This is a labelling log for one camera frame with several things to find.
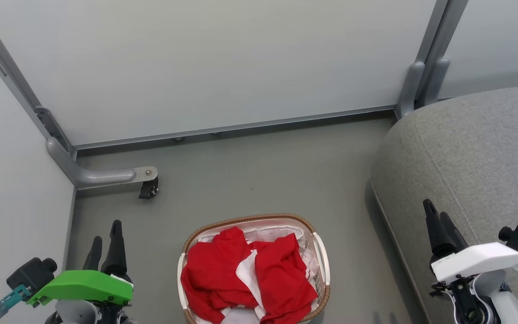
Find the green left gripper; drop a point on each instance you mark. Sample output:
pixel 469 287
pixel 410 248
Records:
pixel 83 285

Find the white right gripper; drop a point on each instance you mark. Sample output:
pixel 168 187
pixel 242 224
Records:
pixel 479 258

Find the plain red garment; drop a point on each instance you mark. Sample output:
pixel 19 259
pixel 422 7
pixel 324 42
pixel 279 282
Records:
pixel 214 274

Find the red garment with white cuff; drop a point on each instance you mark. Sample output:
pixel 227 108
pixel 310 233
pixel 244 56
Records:
pixel 286 279

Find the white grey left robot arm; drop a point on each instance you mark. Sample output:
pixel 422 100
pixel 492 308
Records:
pixel 77 312

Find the grey fabric sofa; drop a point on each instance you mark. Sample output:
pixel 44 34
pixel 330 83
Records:
pixel 475 162

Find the black caster wheel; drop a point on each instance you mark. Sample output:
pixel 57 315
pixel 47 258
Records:
pixel 148 189

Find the grey curved partition foot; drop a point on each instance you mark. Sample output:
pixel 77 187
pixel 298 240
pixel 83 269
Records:
pixel 97 175

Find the woven rim laundry basket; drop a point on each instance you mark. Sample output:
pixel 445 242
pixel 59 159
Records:
pixel 319 252

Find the grey upright partition foot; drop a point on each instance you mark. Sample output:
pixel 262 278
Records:
pixel 436 78
pixel 411 87

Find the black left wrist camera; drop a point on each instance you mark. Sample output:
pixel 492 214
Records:
pixel 29 275

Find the grey partition bottom rail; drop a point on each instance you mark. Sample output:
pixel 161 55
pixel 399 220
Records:
pixel 241 128

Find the grey partition post with bracket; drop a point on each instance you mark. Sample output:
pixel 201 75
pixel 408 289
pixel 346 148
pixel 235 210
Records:
pixel 11 76

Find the grey double partition post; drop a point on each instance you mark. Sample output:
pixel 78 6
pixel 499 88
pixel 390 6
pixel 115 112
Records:
pixel 443 31

